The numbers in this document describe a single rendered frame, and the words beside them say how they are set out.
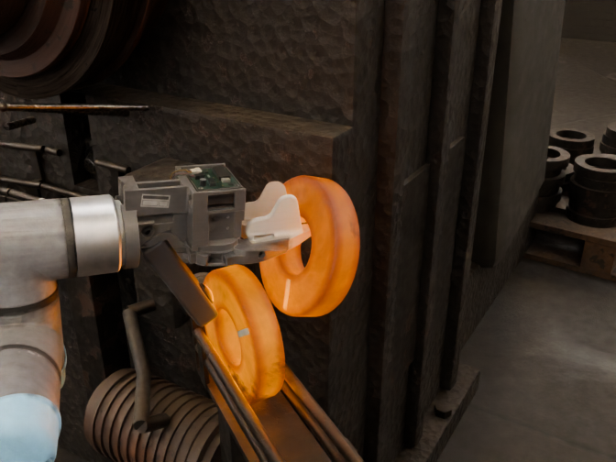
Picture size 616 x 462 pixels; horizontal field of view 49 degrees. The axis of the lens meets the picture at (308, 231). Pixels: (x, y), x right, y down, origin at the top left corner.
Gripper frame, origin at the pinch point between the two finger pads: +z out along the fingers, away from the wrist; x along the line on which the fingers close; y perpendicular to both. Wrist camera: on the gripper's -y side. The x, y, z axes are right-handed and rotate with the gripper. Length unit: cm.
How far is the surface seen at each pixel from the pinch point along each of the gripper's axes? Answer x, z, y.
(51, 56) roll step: 37.4, -22.5, 10.5
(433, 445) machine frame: 29, 49, -72
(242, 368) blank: -4.1, -8.2, -13.7
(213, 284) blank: 3.3, -9.5, -7.2
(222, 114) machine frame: 29.8, -0.9, 4.1
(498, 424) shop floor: 34, 73, -78
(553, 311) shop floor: 69, 120, -75
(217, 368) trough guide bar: -2.3, -10.4, -14.5
